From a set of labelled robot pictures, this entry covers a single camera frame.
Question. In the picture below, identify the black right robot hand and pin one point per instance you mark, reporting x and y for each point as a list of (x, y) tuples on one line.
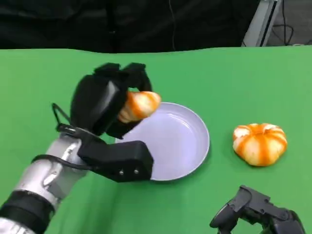
[(258, 207)]

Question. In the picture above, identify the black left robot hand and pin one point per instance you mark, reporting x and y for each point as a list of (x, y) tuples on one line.
[(95, 102)]

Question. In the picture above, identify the long orange white bread roll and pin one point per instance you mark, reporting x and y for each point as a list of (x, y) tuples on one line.
[(141, 104)]

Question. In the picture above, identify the round orange white bread roll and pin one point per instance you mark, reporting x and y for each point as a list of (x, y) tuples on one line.
[(260, 146)]

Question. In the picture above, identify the black backdrop cloth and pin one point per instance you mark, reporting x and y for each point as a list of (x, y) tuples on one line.
[(85, 22)]

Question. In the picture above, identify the lilac plate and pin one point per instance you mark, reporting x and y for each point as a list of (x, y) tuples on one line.
[(175, 136)]

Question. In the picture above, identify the green table cloth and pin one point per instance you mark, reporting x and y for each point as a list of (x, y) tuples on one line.
[(219, 80)]

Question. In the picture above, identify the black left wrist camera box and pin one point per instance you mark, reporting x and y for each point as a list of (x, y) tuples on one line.
[(122, 158)]

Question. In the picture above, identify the aluminium frame post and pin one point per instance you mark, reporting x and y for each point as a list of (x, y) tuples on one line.
[(260, 24)]

